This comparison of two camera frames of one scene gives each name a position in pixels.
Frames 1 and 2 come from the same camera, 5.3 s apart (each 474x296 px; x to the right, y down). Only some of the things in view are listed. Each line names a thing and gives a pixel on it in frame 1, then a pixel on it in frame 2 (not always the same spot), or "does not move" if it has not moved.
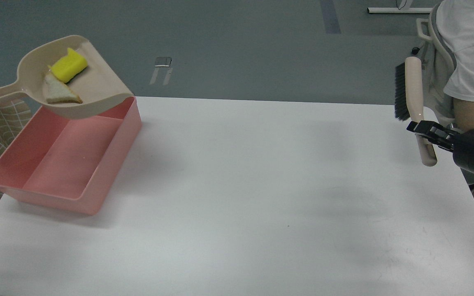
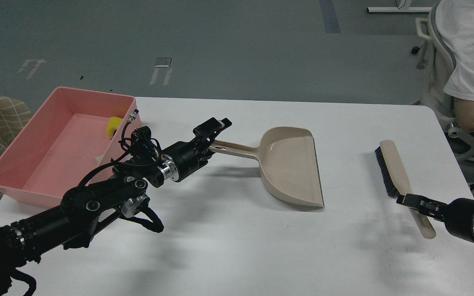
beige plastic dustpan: (100, 89) → (287, 160)
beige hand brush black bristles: (409, 104) → (396, 183)
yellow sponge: (68, 66) → (114, 123)
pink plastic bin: (68, 164) does not move
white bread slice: (56, 91) → (99, 158)
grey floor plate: (163, 61) does not move
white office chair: (438, 69) does not move
